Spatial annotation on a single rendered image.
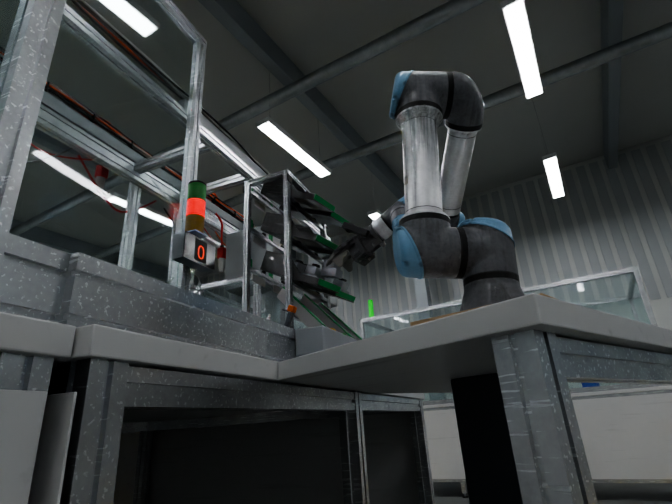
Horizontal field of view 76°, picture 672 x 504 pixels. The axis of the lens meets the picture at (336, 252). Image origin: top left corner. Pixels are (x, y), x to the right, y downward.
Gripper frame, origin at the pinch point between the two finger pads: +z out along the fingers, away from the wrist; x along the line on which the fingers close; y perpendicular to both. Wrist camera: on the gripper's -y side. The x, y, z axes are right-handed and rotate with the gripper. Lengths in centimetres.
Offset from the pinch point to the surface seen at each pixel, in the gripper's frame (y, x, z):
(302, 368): 56, -67, -13
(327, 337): 42, -42, -7
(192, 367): 56, -85, -10
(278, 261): -9.5, -9.2, 14.1
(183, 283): 10, -52, 19
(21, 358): 56, -104, -10
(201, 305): 41, -76, -6
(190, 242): 3, -55, 11
